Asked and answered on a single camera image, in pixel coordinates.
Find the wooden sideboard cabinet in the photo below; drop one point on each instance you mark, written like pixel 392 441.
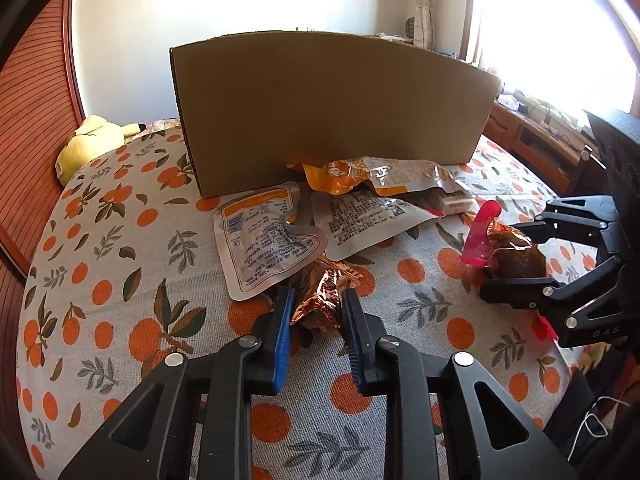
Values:
pixel 566 171

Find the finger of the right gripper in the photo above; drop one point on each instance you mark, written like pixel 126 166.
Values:
pixel 589 221
pixel 540 294

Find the red snack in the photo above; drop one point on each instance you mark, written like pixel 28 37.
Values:
pixel 495 251

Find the copper foil candy wrapper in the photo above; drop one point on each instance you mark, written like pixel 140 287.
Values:
pixel 318 290

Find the orange white snack pouch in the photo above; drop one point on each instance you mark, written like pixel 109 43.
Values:
pixel 386 176

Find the brown cardboard box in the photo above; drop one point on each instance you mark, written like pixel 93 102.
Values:
pixel 253 105

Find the white orange-edged snack pouch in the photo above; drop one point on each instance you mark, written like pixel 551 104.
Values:
pixel 258 242

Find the wooden louvered wardrobe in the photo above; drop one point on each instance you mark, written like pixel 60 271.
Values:
pixel 40 109

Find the patterned window curtain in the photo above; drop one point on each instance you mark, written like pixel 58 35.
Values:
pixel 424 32

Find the white nougat candy bar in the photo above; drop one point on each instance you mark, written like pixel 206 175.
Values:
pixel 443 204

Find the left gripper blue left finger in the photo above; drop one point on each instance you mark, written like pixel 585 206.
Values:
pixel 278 339

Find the white printed snack pouch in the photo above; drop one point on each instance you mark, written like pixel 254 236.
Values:
pixel 359 220

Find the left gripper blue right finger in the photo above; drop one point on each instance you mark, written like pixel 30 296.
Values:
pixel 361 332

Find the yellow plush toy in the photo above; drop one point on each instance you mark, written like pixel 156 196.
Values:
pixel 93 138

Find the orange print bed sheet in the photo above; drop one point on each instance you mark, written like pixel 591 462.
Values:
pixel 127 271

